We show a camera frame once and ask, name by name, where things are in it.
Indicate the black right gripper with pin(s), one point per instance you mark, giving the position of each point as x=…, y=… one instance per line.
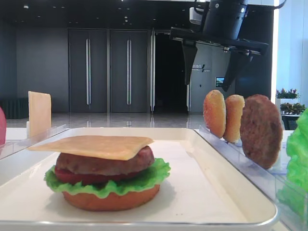
x=241, y=56

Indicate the bread bun slice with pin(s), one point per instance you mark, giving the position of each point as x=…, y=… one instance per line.
x=215, y=113
x=234, y=110

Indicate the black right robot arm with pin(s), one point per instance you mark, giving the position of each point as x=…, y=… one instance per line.
x=220, y=24

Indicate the brown meat patty standing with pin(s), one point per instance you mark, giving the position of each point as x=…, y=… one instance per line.
x=261, y=130

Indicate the lettuce on burger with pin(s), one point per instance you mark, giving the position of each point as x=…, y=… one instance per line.
x=147, y=179

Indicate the cheese slice on burger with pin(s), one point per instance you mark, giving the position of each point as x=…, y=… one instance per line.
x=121, y=148

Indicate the green lettuce leaf standing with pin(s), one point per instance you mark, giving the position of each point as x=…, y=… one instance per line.
x=297, y=150

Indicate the meat patty on burger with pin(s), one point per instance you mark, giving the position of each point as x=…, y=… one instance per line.
x=98, y=166

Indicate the tomato slice on burger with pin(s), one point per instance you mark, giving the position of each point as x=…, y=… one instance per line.
x=65, y=176

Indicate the standing cheese slice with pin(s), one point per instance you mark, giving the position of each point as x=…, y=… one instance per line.
x=39, y=105

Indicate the red tomato slice standing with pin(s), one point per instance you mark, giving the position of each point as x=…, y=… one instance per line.
x=3, y=127

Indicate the potted flower plants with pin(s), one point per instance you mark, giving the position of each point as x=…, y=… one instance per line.
x=284, y=97

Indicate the white serving tray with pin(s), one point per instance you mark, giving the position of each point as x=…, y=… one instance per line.
x=204, y=192

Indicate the bottom bun on burger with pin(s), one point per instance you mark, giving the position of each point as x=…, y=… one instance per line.
x=113, y=202

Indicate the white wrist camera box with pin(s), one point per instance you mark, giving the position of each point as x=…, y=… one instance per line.
x=196, y=15

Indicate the clear bun holder rail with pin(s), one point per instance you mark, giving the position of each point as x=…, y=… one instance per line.
x=235, y=145

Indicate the clear patty holder rail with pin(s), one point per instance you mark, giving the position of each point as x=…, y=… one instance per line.
x=265, y=179

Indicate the clear lettuce holder rail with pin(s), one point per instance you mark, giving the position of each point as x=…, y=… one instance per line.
x=292, y=202

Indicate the clear left holder rail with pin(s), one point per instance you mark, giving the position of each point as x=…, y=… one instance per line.
x=14, y=146

